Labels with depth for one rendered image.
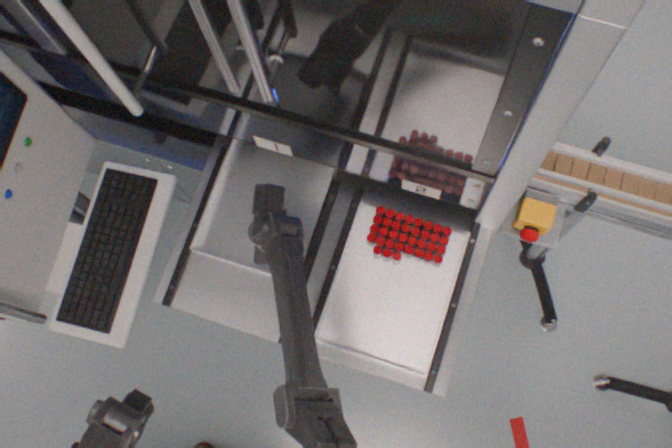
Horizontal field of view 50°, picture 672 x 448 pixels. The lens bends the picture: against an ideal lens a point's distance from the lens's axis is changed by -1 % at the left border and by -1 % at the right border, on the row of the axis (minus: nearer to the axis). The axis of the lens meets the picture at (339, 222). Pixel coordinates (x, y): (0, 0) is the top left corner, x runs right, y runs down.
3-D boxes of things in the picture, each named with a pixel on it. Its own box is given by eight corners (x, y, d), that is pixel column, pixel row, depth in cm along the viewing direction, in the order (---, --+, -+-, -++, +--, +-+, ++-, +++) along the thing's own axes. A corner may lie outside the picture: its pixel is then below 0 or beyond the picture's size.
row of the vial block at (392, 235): (371, 227, 170) (371, 222, 166) (445, 250, 168) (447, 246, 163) (368, 236, 170) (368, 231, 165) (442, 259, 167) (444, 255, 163)
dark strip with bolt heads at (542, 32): (459, 199, 159) (534, -1, 82) (479, 205, 158) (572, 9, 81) (458, 204, 158) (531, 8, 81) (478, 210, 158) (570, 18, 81)
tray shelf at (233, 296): (225, 120, 181) (223, 117, 179) (499, 200, 172) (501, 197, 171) (154, 302, 170) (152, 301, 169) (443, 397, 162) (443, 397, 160)
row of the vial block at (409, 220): (377, 209, 171) (377, 204, 167) (451, 232, 169) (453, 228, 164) (374, 218, 171) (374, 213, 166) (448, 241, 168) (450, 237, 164)
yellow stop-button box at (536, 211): (520, 197, 162) (526, 188, 155) (551, 207, 161) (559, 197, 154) (511, 229, 160) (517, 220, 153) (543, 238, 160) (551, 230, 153)
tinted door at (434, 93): (282, 110, 143) (219, -88, 86) (496, 171, 138) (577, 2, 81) (281, 112, 143) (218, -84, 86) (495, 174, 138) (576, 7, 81)
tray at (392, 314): (361, 203, 172) (361, 199, 169) (468, 236, 169) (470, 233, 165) (314, 341, 164) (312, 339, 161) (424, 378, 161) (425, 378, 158)
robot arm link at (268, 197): (262, 232, 138) (301, 240, 142) (268, 174, 140) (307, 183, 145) (236, 239, 148) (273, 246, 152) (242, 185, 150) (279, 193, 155)
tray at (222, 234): (242, 122, 179) (239, 116, 175) (343, 151, 175) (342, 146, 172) (193, 251, 171) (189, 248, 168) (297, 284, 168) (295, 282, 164)
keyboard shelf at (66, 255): (79, 155, 190) (75, 152, 187) (179, 178, 187) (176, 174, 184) (21, 322, 179) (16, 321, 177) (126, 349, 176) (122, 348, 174)
